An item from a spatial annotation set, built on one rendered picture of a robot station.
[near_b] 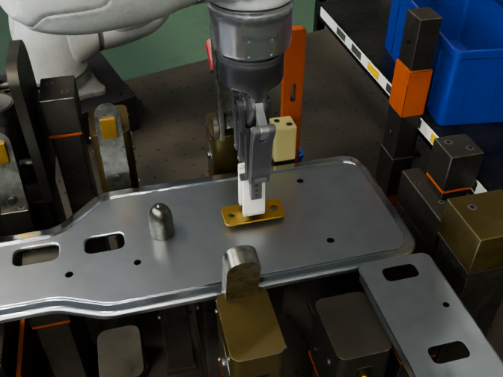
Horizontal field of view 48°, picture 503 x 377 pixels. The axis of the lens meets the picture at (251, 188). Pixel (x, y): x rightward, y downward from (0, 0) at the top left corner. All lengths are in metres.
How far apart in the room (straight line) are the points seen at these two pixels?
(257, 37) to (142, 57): 2.91
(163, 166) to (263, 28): 0.84
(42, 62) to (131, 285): 0.83
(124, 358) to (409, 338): 0.32
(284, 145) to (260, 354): 0.38
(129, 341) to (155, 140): 0.88
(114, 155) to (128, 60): 2.63
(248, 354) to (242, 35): 0.32
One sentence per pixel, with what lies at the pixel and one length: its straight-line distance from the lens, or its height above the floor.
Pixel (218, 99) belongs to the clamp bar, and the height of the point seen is 1.11.
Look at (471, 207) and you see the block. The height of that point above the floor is 1.06.
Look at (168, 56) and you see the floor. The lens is 3.48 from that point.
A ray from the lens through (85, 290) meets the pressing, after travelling 0.72.
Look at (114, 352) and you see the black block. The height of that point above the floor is 0.99.
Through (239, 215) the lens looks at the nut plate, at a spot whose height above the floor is 1.01.
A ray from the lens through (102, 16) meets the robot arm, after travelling 0.49.
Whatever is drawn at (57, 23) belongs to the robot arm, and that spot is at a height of 1.35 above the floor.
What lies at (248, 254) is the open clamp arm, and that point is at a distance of 0.57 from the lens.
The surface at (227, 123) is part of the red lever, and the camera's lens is 0.85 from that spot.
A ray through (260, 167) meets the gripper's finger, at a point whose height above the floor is 1.12.
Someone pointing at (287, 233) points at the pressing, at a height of 1.00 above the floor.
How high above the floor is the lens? 1.53
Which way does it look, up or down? 40 degrees down
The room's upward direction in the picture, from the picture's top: straight up
